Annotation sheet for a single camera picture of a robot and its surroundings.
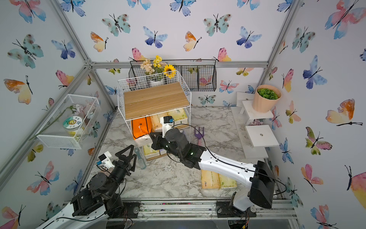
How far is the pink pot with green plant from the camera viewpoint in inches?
31.2

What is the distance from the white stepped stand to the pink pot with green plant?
4 centimetres

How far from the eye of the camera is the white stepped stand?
2.79 ft
